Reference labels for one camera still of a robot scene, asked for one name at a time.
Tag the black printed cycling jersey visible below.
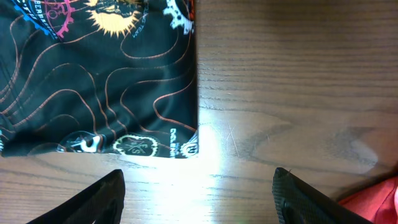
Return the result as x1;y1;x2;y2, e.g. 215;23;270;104
1;0;199;159

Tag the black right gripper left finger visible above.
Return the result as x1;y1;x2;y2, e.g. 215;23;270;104
28;169;125;224

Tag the red garment under pink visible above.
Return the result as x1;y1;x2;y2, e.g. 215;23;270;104
339;176;397;224

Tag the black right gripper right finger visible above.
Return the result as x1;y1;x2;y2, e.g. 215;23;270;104
272;167;370;224

